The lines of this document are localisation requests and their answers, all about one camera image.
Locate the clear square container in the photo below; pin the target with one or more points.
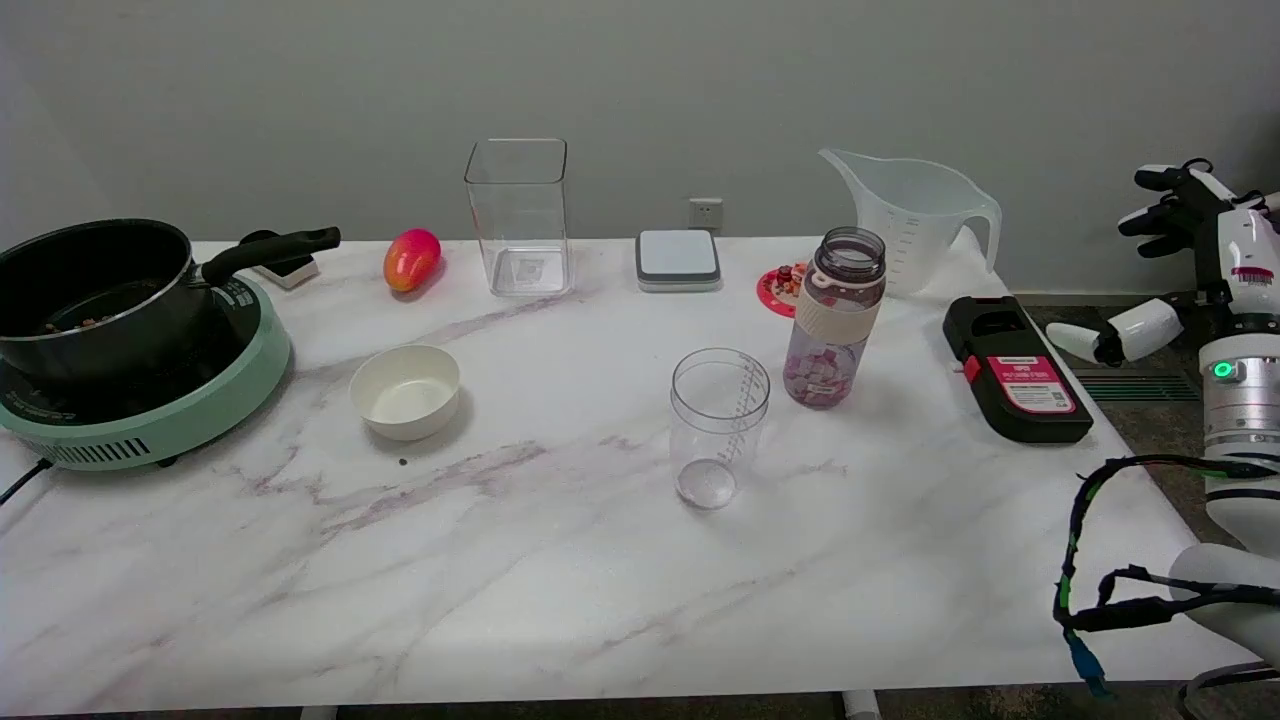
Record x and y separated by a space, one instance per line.
520 215

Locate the red round coaster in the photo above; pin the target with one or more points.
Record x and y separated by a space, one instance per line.
778 290

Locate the black device with red label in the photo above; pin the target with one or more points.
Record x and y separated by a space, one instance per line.
1015 370

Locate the translucent plastic measuring jug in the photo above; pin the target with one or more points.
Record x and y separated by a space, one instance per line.
915 225

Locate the floor vent grille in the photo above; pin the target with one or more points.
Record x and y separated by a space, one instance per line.
1140 385

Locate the green induction cooker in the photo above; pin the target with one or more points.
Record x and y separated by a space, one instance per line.
200 405

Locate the white wall socket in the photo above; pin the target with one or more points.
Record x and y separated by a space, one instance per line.
705 213

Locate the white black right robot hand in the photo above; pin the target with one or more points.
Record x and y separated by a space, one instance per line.
1243 260

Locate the clear bottle with pink contents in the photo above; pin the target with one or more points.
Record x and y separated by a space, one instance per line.
834 320

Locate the white bowl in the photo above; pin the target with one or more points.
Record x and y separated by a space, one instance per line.
405 392

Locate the clear plastic measuring tumbler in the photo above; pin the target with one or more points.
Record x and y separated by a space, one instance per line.
718 425

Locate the white black small box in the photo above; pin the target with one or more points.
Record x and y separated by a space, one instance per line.
290 270

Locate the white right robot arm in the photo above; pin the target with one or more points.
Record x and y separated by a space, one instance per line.
1240 420

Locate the white grey square lid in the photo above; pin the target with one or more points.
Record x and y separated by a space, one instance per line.
678 258

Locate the red yellow toy mango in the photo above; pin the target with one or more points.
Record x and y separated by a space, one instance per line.
411 259

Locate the white table leg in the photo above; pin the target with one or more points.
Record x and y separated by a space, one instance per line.
860 705
318 713

